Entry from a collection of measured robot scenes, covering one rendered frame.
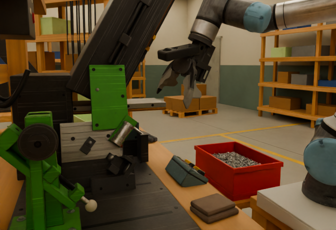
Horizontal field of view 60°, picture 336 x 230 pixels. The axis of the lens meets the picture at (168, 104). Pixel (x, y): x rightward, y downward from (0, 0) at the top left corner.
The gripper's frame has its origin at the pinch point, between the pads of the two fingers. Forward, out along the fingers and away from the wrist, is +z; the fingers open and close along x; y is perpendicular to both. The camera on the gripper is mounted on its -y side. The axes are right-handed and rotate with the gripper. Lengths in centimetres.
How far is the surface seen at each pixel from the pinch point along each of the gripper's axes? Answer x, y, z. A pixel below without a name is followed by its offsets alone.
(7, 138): -3.9, -37.8, 17.9
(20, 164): -5.5, -34.3, 22.3
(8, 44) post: 105, -26, 10
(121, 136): 9.0, -4.3, 16.2
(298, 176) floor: 82, 290, 38
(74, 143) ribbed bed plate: 17.1, -13.9, 24.1
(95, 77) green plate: 22.2, -13.3, 2.9
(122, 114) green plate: 14.7, -3.4, 10.7
